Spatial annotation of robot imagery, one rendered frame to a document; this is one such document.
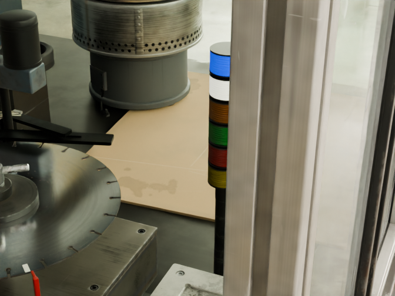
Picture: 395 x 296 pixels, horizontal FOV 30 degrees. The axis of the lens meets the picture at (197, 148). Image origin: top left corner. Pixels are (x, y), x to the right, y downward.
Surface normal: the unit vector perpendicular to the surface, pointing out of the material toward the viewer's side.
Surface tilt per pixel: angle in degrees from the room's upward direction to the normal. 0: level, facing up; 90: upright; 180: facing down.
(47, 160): 0
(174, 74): 89
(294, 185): 90
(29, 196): 5
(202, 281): 0
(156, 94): 89
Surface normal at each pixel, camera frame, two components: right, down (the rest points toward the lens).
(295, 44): -0.39, 0.44
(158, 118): 0.00, -0.88
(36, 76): 0.92, 0.19
